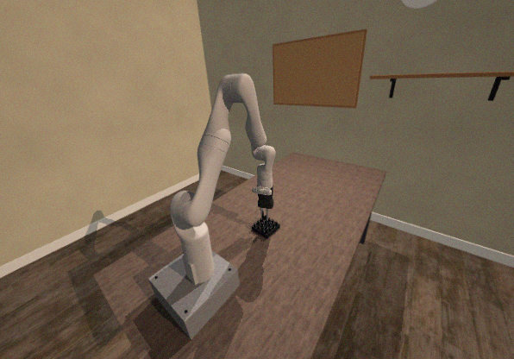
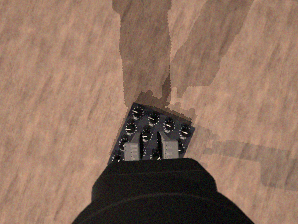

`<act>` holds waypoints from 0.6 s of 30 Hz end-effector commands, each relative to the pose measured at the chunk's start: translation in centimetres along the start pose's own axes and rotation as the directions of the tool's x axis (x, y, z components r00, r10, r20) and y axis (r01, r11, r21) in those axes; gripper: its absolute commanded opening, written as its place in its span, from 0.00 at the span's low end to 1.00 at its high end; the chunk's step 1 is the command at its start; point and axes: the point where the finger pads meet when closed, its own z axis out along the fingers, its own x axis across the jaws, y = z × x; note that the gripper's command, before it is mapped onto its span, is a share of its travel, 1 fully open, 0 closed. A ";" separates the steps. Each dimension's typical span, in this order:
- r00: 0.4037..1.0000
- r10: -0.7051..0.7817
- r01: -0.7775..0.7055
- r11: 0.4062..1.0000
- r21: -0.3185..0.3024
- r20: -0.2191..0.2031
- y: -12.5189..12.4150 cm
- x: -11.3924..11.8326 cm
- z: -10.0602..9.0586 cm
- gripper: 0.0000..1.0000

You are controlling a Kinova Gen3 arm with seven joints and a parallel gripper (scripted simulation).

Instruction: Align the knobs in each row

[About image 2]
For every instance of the black knob box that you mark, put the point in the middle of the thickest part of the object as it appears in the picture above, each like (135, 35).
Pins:
(149, 122)

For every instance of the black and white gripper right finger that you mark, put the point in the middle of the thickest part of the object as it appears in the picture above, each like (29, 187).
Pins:
(168, 149)

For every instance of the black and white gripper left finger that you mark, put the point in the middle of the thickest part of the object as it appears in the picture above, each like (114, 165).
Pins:
(134, 150)

